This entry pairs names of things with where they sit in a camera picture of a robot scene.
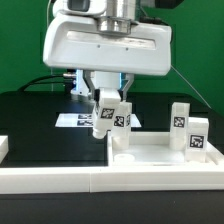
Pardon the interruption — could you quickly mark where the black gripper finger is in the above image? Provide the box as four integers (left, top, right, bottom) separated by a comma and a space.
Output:
83, 71, 100, 101
118, 74, 134, 101

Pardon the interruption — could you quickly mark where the white square table top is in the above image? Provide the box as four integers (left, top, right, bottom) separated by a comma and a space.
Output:
107, 132, 224, 166

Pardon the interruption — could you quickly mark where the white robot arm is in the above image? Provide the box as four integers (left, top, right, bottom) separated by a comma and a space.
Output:
43, 0, 184, 76

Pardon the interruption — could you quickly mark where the white sheet with tags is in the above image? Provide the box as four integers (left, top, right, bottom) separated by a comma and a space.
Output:
54, 113, 142, 129

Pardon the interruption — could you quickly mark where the white front fence bar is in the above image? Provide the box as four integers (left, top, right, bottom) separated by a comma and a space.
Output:
0, 165, 224, 194

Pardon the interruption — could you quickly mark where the white fence bar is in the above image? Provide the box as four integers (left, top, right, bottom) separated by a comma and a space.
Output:
0, 165, 224, 194
0, 136, 9, 163

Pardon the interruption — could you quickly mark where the white left fence bar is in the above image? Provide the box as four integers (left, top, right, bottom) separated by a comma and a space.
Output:
0, 136, 9, 163

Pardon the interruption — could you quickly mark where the black cable bundle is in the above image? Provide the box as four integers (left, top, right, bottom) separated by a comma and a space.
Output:
17, 74, 73, 93

